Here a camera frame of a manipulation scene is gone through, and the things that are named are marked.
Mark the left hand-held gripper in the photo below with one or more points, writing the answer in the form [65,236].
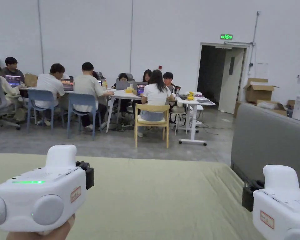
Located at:
[40,190]

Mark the group of people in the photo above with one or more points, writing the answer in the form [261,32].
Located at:
[86,85]

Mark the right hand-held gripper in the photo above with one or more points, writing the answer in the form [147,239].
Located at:
[282,200]

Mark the person's left hand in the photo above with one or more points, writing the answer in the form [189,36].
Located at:
[40,236]

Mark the grey door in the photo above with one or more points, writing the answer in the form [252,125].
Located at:
[231,82]

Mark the bed with pale green sheet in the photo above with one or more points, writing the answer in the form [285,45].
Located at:
[152,195]

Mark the grey padded headboard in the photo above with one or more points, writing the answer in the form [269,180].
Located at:
[265,140]

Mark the white desk on wheels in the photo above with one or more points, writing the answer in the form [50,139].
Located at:
[197,101]

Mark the green exit sign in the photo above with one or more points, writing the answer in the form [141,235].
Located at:
[226,37]

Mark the low open cardboard carton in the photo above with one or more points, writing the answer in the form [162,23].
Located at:
[272,105]

